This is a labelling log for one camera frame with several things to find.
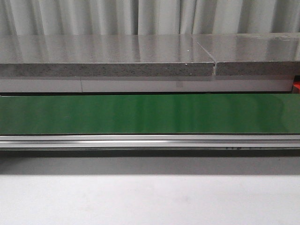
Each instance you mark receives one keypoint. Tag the grey stone countertop slab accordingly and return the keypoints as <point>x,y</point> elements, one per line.
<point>103,56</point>

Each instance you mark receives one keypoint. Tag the grey stone slab right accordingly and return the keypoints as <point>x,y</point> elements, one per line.
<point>269,54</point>

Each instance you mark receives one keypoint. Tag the white cabinet front panel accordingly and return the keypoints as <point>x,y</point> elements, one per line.
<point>147,84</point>

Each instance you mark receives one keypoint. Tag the white pleated curtain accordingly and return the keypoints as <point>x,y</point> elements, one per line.
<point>143,17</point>

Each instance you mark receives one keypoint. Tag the green conveyor belt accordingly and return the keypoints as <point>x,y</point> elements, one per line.
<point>150,114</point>

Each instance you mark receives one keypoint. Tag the aluminium conveyor side rail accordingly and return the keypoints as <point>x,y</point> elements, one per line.
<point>151,141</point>

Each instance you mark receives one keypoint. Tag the red object at edge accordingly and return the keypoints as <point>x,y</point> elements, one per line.
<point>296,87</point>

